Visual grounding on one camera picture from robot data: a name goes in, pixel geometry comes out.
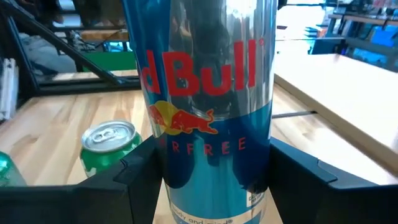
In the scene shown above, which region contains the green Sprite soda can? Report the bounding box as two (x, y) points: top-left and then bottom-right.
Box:
(80, 120), (144, 179)

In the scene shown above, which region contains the black frame brace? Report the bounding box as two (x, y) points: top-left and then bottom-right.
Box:
(0, 0), (125, 85)

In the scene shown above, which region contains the tall blue silver Red Bull can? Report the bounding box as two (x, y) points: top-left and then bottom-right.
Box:
(122, 0), (278, 224)

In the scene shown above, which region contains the person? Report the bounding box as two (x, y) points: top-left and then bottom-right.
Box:
(18, 32), (78, 75)

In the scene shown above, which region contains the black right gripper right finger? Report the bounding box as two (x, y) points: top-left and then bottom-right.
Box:
(269, 138), (398, 224)

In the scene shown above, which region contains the white panel stack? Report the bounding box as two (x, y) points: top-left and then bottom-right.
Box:
(0, 57), (20, 121)

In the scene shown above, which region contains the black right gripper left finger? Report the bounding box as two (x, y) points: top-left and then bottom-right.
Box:
(0, 136), (164, 224)

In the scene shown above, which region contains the green glossy bottle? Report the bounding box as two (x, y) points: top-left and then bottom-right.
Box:
(0, 151), (27, 187)

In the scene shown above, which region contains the green box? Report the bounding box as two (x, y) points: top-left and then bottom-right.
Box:
(81, 50), (137, 72)

